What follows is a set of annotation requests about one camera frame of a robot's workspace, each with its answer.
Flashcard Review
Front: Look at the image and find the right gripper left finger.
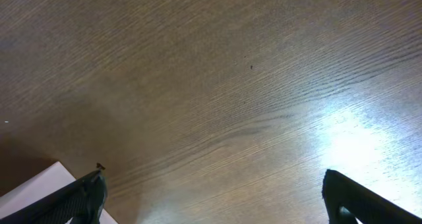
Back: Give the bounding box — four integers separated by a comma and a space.
1, 163, 107, 224

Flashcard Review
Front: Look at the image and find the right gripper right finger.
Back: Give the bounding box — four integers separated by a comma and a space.
322, 169, 421, 224

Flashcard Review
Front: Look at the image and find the white cardboard box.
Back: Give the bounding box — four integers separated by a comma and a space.
1, 162, 117, 224

